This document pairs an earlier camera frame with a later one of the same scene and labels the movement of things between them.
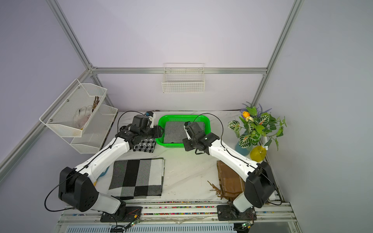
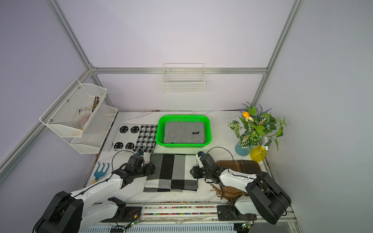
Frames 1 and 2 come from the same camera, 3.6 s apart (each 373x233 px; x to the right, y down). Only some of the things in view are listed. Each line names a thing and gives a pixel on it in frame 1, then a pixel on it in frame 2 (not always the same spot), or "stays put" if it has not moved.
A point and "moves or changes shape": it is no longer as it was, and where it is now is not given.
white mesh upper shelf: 71,114 stays put
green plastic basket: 163,119 stays put
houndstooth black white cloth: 146,145 stays put
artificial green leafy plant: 258,124 stays put
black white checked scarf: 137,179 moves or changes shape
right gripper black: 188,145 -> 196,174
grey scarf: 175,132 stays put
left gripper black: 158,133 -> 149,170
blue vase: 245,151 stays put
